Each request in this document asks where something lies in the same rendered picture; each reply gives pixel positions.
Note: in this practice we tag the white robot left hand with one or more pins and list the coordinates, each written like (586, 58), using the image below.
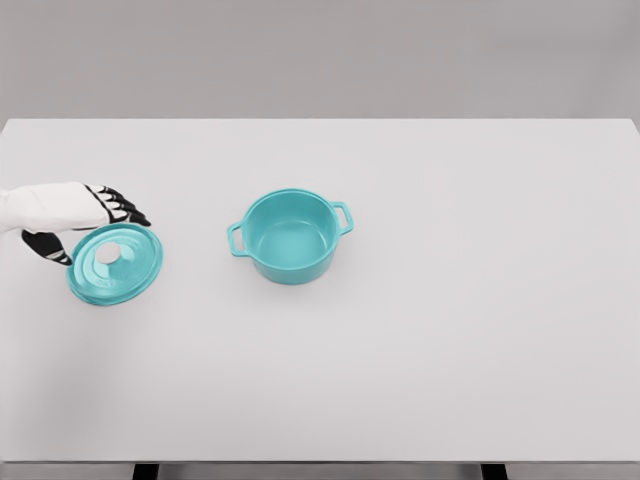
(60, 206)

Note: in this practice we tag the teal pot lid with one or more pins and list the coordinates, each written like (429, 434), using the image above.
(116, 265)

